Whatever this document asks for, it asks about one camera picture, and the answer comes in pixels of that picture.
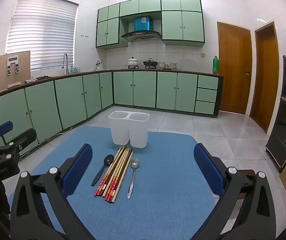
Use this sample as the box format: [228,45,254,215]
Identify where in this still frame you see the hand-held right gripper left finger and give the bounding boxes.
[9,144,93,240]

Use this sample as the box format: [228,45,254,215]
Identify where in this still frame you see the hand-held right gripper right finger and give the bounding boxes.
[194,143,276,240]

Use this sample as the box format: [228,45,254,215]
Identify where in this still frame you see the black plastic spoon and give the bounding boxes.
[91,154,115,187]

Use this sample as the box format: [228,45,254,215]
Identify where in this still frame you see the bundle of chopsticks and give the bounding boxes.
[94,146,135,204]

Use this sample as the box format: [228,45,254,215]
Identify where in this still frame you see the metal spoon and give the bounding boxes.
[127,158,140,200]

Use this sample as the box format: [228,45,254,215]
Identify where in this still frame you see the white double utensil holder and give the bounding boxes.
[108,110,150,148]

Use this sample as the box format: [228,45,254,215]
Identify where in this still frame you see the blue table mat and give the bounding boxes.
[6,126,221,240]

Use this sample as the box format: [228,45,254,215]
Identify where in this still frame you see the tan board with metal clips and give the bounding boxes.
[0,51,31,92]

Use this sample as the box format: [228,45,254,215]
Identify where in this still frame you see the green base cabinets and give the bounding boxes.
[0,70,223,157]

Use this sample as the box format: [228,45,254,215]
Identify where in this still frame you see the metal faucet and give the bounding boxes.
[62,53,69,75]

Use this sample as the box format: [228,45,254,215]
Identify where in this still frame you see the black glass cabinet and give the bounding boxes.
[265,56,286,173]

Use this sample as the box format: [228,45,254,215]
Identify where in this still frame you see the white window blind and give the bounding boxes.
[6,0,79,71]

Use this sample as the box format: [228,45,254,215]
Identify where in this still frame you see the plain wooden door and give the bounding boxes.
[249,21,283,133]

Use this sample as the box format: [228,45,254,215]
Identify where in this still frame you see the black wok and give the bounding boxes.
[143,58,158,68]

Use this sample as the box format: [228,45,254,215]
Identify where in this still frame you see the range hood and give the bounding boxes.
[121,31,162,41]

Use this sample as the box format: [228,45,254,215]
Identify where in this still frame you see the wooden door with handle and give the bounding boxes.
[217,22,253,115]

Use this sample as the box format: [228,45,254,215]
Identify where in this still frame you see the green wall cabinets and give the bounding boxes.
[96,0,205,49]

